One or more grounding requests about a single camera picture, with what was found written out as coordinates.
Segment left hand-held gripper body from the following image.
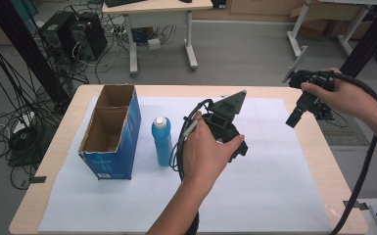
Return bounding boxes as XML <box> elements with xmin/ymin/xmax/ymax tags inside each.
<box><xmin>202</xmin><ymin>90</ymin><xmax>249</xmax><ymax>164</ymax></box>

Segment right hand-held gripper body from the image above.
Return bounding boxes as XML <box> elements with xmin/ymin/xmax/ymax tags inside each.
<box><xmin>282</xmin><ymin>70</ymin><xmax>337</xmax><ymax>129</ymax></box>

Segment blue bottle with white cap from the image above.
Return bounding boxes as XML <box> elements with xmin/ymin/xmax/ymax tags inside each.
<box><xmin>151</xmin><ymin>117</ymin><xmax>174</xmax><ymax>167</ymax></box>

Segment blue cardboard box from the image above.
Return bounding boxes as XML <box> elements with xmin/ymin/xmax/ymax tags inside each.
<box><xmin>77</xmin><ymin>84</ymin><xmax>143</xmax><ymax>181</ymax></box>

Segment person's left hand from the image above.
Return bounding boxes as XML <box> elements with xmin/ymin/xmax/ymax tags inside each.
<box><xmin>180</xmin><ymin>111</ymin><xmax>246</xmax><ymax>194</ymax></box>

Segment person's right hand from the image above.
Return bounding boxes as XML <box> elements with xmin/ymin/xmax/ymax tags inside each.
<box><xmin>301</xmin><ymin>67</ymin><xmax>377</xmax><ymax>122</ymax></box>

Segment grey floor mat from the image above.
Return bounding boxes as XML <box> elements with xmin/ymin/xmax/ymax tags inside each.
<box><xmin>316</xmin><ymin>109</ymin><xmax>370</xmax><ymax>147</ymax></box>

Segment white paper sheet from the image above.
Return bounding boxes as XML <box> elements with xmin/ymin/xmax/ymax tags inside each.
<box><xmin>38</xmin><ymin>96</ymin><xmax>333</xmax><ymax>233</ymax></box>

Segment brown cardboard boxes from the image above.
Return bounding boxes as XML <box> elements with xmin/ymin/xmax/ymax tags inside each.
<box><xmin>290</xmin><ymin>0</ymin><xmax>375</xmax><ymax>41</ymax></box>

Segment white power adapter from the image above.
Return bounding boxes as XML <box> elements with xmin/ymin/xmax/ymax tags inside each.
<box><xmin>147</xmin><ymin>38</ymin><xmax>162</xmax><ymax>52</ymax></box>

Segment black tape strip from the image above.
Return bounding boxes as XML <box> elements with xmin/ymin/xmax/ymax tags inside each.
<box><xmin>342</xmin><ymin>200</ymin><xmax>369</xmax><ymax>212</ymax></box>
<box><xmin>20</xmin><ymin>175</ymin><xmax>47</xmax><ymax>189</ymax></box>

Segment wooden desk with white legs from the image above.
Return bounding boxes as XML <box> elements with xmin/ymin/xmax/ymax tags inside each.
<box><xmin>101</xmin><ymin>0</ymin><xmax>213</xmax><ymax>78</ymax></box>

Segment black keyboard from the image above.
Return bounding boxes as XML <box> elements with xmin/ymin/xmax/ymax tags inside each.
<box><xmin>104</xmin><ymin>0</ymin><xmax>149</xmax><ymax>9</ymax></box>

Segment black computer tower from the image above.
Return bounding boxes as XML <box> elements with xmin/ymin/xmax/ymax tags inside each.
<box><xmin>70</xmin><ymin>12</ymin><xmax>109</xmax><ymax>62</ymax></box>
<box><xmin>39</xmin><ymin>11</ymin><xmax>78</xmax><ymax>64</ymax></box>

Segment white power strip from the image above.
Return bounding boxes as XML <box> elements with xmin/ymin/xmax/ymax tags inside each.
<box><xmin>12</xmin><ymin>111</ymin><xmax>36</xmax><ymax>134</ymax></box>

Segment white table frame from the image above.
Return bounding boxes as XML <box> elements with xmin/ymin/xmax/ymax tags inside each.
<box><xmin>286</xmin><ymin>0</ymin><xmax>377</xmax><ymax>59</ymax></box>

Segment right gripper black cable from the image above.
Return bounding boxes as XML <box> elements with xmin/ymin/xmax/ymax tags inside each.
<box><xmin>319</xmin><ymin>70</ymin><xmax>377</xmax><ymax>235</ymax></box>

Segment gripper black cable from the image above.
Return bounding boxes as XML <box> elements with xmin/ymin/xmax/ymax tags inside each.
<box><xmin>319</xmin><ymin>70</ymin><xmax>377</xmax><ymax>235</ymax></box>
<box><xmin>168</xmin><ymin>98</ymin><xmax>215</xmax><ymax>235</ymax></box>

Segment black metal frame post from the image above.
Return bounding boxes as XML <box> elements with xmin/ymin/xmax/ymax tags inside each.
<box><xmin>0</xmin><ymin>0</ymin><xmax>72</xmax><ymax>113</ymax></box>
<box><xmin>339</xmin><ymin>0</ymin><xmax>377</xmax><ymax>78</ymax></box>

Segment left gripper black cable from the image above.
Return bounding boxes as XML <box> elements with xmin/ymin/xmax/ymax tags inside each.
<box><xmin>168</xmin><ymin>98</ymin><xmax>215</xmax><ymax>235</ymax></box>

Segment tangle of black floor cables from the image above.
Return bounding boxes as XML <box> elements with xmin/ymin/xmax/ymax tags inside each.
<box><xmin>0</xmin><ymin>13</ymin><xmax>92</xmax><ymax>191</ymax></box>

